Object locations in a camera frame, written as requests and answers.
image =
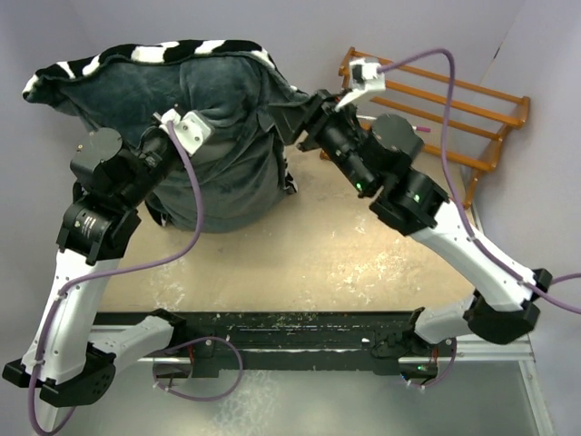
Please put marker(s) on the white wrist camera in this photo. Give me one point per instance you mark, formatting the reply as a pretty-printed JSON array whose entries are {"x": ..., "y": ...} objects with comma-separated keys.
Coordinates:
[
  {"x": 365, "y": 81},
  {"x": 190, "y": 130}
]

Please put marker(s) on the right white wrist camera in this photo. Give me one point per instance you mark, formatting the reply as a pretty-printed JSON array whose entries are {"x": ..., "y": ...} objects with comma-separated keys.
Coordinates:
[{"x": 365, "y": 81}]

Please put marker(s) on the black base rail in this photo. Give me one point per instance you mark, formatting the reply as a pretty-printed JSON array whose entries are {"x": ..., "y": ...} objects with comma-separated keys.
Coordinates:
[{"x": 377, "y": 342}]

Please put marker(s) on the zebra print pillowcase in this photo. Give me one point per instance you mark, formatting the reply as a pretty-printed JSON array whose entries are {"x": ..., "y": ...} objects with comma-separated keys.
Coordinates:
[{"x": 216, "y": 96}]

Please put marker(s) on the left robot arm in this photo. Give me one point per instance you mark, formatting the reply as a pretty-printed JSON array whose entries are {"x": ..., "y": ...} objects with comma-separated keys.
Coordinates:
[{"x": 65, "y": 366}]

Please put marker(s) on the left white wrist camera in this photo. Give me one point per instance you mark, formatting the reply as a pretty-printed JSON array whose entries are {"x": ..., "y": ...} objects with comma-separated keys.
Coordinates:
[{"x": 190, "y": 130}]

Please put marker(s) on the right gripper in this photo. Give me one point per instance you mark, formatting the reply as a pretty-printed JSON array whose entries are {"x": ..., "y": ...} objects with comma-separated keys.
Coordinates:
[{"x": 291, "y": 118}]

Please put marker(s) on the aluminium frame rail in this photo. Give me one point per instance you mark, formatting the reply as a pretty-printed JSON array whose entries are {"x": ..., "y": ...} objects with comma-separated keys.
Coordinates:
[{"x": 473, "y": 349}]

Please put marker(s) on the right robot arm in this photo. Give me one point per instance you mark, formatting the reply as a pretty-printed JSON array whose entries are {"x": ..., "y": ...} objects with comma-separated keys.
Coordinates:
[{"x": 378, "y": 164}]

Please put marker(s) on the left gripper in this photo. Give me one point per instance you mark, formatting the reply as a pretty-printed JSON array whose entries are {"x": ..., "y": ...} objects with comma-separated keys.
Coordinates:
[{"x": 155, "y": 130}]

